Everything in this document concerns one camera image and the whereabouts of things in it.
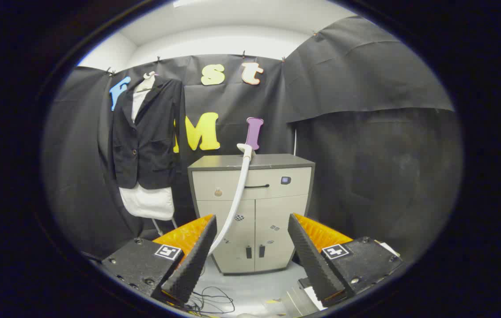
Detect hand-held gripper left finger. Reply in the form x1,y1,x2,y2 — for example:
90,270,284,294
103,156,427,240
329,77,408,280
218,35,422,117
102,214,217,305

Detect black cables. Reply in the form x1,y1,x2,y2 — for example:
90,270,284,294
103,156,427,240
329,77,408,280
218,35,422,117
186,265,236,316

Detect metal mannequin stand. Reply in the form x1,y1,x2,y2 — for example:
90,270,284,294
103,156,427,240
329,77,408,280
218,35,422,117
151,216,178,237

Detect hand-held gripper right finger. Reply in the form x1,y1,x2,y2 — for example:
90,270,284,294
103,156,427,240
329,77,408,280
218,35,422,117
288,213,404,307

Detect white garment steamer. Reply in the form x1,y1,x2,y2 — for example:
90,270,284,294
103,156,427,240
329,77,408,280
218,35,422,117
209,142,254,256

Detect black backdrop cloth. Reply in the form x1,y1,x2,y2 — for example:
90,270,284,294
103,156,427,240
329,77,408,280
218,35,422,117
42,15,463,265

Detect black suit jacket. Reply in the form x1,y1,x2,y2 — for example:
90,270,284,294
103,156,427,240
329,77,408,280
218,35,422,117
108,76,186,190

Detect white mannequin torso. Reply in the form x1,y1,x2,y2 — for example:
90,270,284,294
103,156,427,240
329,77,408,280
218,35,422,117
118,71,176,220

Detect white paper sheet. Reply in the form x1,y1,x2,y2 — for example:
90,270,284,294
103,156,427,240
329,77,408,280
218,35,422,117
303,286,327,310

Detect grey cabinet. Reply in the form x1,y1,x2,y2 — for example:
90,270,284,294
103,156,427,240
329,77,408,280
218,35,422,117
187,154,315,275

